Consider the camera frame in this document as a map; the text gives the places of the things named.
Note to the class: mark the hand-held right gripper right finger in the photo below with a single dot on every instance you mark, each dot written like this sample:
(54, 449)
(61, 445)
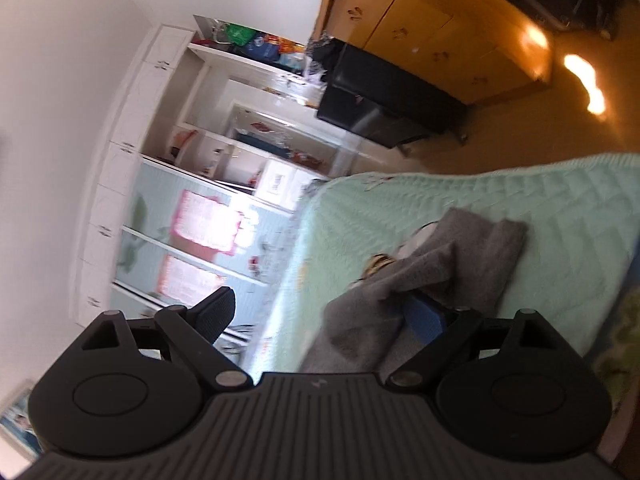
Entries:
(425, 320)

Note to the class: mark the green patterned cloth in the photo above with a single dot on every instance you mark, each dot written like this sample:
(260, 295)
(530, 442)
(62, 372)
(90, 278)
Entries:
(617, 345)

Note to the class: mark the mint quilted bee blanket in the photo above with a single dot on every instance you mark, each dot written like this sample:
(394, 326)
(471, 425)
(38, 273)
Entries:
(575, 220)

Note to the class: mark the wooden desk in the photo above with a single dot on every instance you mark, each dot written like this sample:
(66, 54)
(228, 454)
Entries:
(425, 25)

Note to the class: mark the white drawer cabinet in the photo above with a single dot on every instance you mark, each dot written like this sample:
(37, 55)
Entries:
(280, 180)

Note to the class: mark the green bag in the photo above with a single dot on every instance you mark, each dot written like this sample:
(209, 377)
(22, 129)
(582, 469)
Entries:
(239, 34)

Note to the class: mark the framed wall picture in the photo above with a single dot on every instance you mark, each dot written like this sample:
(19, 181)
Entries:
(15, 422)

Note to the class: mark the blue bag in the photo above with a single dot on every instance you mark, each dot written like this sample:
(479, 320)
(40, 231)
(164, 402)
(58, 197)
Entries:
(262, 49)

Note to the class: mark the pile of dark clothes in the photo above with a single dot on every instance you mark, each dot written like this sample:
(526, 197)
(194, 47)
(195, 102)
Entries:
(322, 52)

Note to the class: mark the black armchair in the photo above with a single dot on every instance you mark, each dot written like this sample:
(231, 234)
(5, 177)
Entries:
(380, 95)

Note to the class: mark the grey pants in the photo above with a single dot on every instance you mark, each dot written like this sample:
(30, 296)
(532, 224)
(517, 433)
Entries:
(450, 255)

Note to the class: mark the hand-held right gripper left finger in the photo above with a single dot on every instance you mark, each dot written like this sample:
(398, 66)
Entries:
(220, 310)

